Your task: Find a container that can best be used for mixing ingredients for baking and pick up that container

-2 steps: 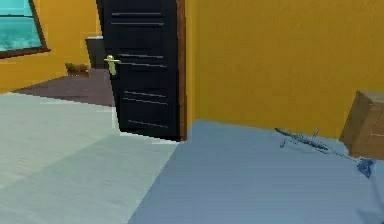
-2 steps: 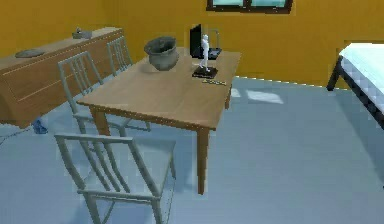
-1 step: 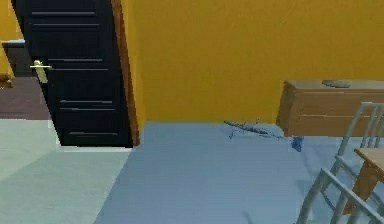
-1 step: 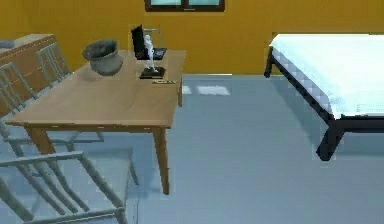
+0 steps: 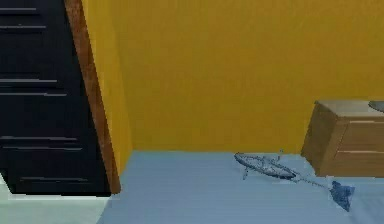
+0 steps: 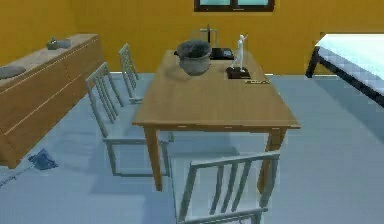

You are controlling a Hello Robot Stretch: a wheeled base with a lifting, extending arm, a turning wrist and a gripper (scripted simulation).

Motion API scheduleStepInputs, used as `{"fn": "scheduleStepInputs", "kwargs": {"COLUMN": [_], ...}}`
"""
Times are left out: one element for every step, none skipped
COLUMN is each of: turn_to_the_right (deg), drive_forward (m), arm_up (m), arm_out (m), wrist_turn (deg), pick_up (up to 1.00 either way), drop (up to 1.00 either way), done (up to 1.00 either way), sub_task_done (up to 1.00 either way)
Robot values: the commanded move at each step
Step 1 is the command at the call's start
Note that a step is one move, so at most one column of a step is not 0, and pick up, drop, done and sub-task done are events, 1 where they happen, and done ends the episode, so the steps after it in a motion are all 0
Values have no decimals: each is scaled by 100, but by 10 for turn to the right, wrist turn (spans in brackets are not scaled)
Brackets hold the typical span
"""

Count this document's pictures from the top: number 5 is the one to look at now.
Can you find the black chest of drawers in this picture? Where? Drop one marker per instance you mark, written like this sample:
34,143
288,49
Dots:
43,110

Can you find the brown wooden nightstand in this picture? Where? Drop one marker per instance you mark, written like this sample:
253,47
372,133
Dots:
350,143

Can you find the grey round dish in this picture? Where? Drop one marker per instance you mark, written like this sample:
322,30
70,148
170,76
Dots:
378,106

